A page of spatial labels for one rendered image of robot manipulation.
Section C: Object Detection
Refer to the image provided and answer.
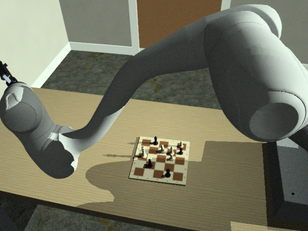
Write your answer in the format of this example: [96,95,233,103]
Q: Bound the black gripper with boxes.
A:
[0,61,25,86]

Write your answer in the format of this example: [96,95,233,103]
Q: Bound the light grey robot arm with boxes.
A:
[0,4,308,179]

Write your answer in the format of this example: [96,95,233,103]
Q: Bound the chessboard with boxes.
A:
[129,136,190,186]

